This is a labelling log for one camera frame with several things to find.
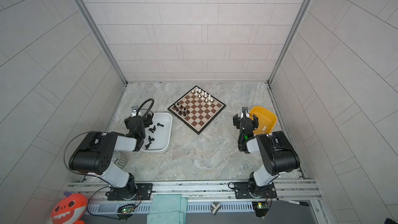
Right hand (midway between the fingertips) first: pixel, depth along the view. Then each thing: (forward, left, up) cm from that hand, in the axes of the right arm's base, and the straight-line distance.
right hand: (245, 113), depth 93 cm
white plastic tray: (-8, +53, -6) cm, 54 cm away
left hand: (+4, +62, +3) cm, 62 cm away
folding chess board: (+7, +30, -2) cm, 31 cm away
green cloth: (-44, +43, -4) cm, 62 cm away
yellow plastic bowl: (-2, -14, -5) cm, 15 cm away
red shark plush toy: (-43, +79, +5) cm, 90 cm away
